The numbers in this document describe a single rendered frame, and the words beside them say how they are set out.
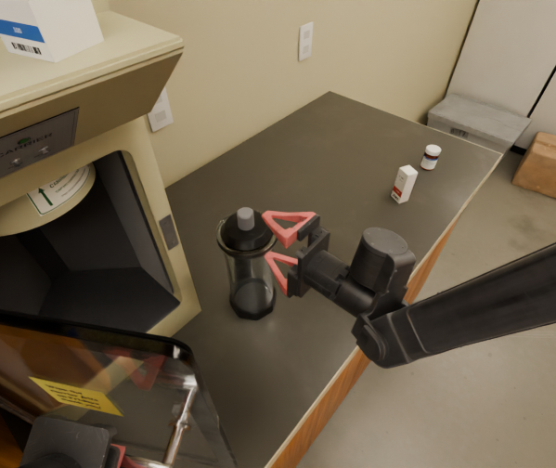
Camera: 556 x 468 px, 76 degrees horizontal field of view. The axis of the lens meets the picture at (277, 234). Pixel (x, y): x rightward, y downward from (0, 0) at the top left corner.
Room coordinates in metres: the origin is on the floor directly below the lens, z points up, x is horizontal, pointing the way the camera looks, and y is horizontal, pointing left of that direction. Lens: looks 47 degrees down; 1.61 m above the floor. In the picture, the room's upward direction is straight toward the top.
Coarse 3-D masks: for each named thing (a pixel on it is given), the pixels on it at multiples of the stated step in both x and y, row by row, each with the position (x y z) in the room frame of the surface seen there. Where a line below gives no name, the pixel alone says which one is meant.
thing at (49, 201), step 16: (64, 176) 0.34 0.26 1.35; (80, 176) 0.36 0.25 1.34; (32, 192) 0.31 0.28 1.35; (48, 192) 0.32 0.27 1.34; (64, 192) 0.33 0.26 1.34; (80, 192) 0.34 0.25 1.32; (0, 208) 0.29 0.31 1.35; (16, 208) 0.29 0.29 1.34; (32, 208) 0.30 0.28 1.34; (48, 208) 0.30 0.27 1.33; (64, 208) 0.31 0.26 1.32; (0, 224) 0.28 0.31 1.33; (16, 224) 0.28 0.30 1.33; (32, 224) 0.29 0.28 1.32
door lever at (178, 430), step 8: (168, 424) 0.11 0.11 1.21; (176, 424) 0.10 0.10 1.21; (176, 432) 0.10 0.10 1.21; (184, 432) 0.10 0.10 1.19; (176, 440) 0.09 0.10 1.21; (168, 448) 0.08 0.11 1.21; (176, 448) 0.08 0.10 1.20; (128, 456) 0.08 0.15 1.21; (136, 456) 0.08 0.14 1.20; (168, 456) 0.08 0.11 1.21; (128, 464) 0.07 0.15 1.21; (136, 464) 0.07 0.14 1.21; (144, 464) 0.07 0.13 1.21; (152, 464) 0.07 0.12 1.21; (160, 464) 0.07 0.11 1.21; (168, 464) 0.07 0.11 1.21
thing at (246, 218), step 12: (240, 216) 0.41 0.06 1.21; (252, 216) 0.42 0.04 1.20; (228, 228) 0.41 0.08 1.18; (240, 228) 0.41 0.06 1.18; (252, 228) 0.41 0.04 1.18; (264, 228) 0.41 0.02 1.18; (228, 240) 0.39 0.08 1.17; (240, 240) 0.39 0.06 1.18; (252, 240) 0.39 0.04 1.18; (264, 240) 0.40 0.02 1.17
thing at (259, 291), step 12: (228, 216) 0.46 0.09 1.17; (216, 228) 0.43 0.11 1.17; (228, 252) 0.38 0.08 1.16; (240, 252) 0.38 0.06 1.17; (252, 252) 0.38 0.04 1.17; (228, 264) 0.39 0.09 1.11; (240, 264) 0.38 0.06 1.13; (252, 264) 0.38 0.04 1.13; (264, 264) 0.39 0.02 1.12; (228, 276) 0.40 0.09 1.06; (240, 276) 0.38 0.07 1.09; (252, 276) 0.38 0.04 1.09; (264, 276) 0.39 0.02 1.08; (240, 288) 0.38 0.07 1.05; (252, 288) 0.38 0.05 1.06; (264, 288) 0.39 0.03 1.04; (240, 300) 0.38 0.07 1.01; (252, 300) 0.38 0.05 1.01; (264, 300) 0.39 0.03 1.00
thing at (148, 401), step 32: (0, 320) 0.12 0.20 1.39; (32, 320) 0.12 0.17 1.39; (0, 352) 0.13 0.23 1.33; (32, 352) 0.12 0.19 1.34; (64, 352) 0.12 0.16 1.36; (96, 352) 0.11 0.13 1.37; (128, 352) 0.10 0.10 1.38; (160, 352) 0.10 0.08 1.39; (0, 384) 0.14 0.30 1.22; (32, 384) 0.13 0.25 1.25; (96, 384) 0.12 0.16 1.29; (128, 384) 0.11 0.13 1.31; (160, 384) 0.10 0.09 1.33; (192, 384) 0.10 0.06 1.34; (96, 416) 0.13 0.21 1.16; (128, 416) 0.12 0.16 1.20; (160, 416) 0.11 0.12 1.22; (192, 416) 0.10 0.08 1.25; (160, 448) 0.12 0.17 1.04; (192, 448) 0.11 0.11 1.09; (224, 448) 0.10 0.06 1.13
